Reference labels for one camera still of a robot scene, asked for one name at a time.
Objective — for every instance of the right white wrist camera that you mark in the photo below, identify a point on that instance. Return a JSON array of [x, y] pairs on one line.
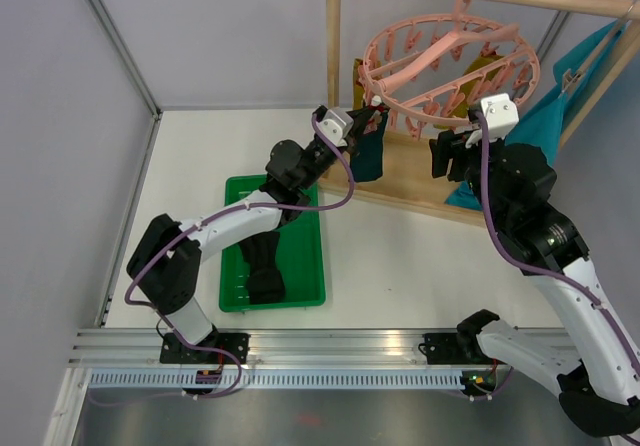
[[500, 114]]

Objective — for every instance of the yellow sock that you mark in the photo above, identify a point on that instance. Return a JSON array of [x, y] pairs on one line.
[[361, 93], [459, 108]]

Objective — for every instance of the slotted cable duct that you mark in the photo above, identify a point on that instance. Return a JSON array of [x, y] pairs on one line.
[[422, 379]]

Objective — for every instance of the wooden clothes rack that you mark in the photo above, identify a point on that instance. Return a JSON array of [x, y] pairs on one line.
[[406, 182]]

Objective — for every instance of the metal clip hanger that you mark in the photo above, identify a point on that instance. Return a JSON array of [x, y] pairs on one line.
[[573, 78]]

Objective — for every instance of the pink round clip hanger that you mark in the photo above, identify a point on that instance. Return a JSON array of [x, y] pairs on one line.
[[410, 62]]

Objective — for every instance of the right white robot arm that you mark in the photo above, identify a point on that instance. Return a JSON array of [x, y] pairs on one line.
[[597, 387]]

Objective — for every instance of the aluminium mounting rail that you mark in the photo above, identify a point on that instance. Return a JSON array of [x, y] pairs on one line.
[[267, 348]]

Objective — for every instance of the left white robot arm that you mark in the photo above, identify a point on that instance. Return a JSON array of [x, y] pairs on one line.
[[166, 262]]

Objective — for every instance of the teal cloth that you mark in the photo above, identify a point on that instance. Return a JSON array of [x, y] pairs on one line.
[[544, 123]]

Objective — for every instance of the black sock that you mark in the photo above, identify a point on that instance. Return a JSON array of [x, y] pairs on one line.
[[265, 284]]

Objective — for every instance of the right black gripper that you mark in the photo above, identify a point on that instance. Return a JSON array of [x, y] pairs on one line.
[[441, 148]]

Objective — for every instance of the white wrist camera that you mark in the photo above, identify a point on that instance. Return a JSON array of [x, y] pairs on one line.
[[500, 114], [336, 126]]

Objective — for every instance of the green plastic tray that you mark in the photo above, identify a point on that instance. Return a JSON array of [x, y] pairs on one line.
[[296, 253]]

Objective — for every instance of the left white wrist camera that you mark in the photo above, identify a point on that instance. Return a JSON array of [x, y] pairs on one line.
[[336, 126]]

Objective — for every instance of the dark teal sock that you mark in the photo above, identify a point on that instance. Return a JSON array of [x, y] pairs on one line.
[[367, 162]]

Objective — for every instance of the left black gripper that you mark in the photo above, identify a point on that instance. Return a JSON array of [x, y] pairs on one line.
[[360, 118]]

